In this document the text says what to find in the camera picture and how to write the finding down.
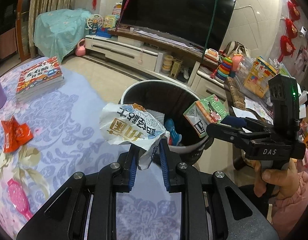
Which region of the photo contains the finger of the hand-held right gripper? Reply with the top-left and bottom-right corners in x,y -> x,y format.
206,122 -> 254,150
220,115 -> 269,135

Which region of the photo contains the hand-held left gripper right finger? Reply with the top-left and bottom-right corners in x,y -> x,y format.
157,137 -> 279,240

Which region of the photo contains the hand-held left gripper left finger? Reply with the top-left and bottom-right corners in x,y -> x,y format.
17,144 -> 141,240

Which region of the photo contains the green drink carton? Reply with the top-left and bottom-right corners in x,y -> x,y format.
183,94 -> 230,138

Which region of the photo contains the white printed plastic bag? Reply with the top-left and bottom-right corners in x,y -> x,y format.
99,102 -> 170,172

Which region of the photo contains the trash bin with black liner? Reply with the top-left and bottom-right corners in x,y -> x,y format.
120,79 -> 213,165

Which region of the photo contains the person's right forearm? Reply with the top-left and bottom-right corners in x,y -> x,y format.
269,172 -> 308,240

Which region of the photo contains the person's right hand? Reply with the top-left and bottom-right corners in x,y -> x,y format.
252,159 -> 303,198

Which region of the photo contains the printed paper sheet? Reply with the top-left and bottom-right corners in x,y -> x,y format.
244,96 -> 274,124

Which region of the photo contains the brown marble side table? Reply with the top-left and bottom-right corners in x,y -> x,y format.
225,76 -> 276,170

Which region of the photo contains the blue plastic item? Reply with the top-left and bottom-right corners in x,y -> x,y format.
165,119 -> 182,145

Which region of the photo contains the yellow colourful game box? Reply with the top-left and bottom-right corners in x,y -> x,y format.
242,56 -> 278,98

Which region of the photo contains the pink plastic toy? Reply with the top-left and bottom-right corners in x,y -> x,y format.
231,54 -> 244,73

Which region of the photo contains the orange toy telephone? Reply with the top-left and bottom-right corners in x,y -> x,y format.
204,49 -> 220,62

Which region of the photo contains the beige bag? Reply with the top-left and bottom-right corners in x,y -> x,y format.
222,40 -> 250,58

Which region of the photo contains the pink comb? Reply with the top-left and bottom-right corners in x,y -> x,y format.
7,179 -> 33,220

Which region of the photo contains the white television stand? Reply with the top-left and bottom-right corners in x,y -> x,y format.
84,27 -> 229,95

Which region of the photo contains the orange snack wrapper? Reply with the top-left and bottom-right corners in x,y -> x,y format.
1,116 -> 34,153

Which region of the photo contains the black flat television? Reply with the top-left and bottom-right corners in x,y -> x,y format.
119,0 -> 237,50

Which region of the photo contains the stack of children's books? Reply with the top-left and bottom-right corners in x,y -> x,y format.
15,56 -> 64,103

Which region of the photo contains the pink toy kettlebell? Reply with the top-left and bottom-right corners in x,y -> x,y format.
74,39 -> 86,57

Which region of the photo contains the ferris wheel toy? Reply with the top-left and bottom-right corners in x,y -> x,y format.
86,15 -> 109,38

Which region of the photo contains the colourful toy house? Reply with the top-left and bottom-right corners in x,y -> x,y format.
104,14 -> 119,29

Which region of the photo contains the teal cloth cover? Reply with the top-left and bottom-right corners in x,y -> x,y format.
34,8 -> 93,63

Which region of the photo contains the pink arch toy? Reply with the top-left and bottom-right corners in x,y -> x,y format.
111,2 -> 123,15

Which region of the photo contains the beige curtain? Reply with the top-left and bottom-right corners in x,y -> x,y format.
28,0 -> 74,55

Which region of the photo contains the dark wooden cabinet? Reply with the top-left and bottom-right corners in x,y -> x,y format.
0,0 -> 32,63

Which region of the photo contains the rainbow stacking ring toy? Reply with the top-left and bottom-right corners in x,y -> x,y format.
216,56 -> 233,82

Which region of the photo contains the red hanging ornament string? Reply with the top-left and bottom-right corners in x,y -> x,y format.
279,0 -> 301,63

